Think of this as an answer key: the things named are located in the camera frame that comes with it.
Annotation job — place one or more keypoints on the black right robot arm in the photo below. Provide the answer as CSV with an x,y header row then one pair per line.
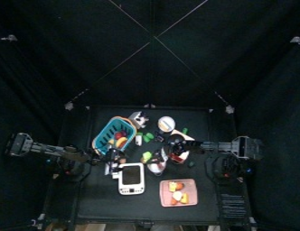
x,y
230,148

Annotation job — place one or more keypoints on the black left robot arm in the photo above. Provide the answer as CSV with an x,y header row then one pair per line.
x,y
43,148

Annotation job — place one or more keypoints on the yellow-green toy starfruit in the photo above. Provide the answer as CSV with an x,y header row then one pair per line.
x,y
146,156

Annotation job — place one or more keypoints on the red white toy piece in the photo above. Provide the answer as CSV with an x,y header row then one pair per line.
x,y
179,158

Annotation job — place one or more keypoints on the white toy bowl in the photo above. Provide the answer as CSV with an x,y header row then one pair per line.
x,y
155,168

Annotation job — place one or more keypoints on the white kitchen scale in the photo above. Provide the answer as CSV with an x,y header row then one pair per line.
x,y
131,178

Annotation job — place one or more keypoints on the beige wooden board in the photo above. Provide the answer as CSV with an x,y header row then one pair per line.
x,y
186,136

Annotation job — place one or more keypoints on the yellow orange toy fruit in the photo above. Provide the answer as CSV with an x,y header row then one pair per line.
x,y
120,142

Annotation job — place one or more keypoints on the small dark green toy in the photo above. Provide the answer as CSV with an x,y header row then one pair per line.
x,y
191,164

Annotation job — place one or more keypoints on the small dark toy piece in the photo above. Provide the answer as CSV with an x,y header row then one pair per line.
x,y
158,138

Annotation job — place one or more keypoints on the small green toy vegetable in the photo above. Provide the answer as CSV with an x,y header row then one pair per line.
x,y
184,131

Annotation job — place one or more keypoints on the teal basket orange rim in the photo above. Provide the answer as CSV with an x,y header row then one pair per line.
x,y
111,135

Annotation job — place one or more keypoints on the red toy apple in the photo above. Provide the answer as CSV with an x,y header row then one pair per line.
x,y
119,134

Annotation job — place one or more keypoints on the green toy pepper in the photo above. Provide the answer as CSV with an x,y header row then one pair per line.
x,y
147,137

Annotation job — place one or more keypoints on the small white bottle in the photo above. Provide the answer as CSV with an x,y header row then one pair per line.
x,y
138,139

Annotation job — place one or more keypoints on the white round plate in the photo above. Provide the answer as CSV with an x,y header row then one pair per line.
x,y
166,124

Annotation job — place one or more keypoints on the yellow toy corn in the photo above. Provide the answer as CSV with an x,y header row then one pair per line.
x,y
171,186

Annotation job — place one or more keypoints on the orange toy carrot piece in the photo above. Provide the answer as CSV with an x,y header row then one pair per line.
x,y
179,186

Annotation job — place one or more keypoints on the pink tray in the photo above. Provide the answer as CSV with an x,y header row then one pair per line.
x,y
178,192

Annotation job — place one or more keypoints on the white toy egg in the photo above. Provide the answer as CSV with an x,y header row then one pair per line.
x,y
176,195

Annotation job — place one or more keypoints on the yellow toy cheese piece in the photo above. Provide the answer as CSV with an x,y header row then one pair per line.
x,y
184,198

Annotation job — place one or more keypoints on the orange toy fruit slice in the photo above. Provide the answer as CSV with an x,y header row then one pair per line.
x,y
172,201

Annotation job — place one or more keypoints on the silver frame corner clamp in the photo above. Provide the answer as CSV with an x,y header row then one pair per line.
x,y
68,105
228,109
295,39

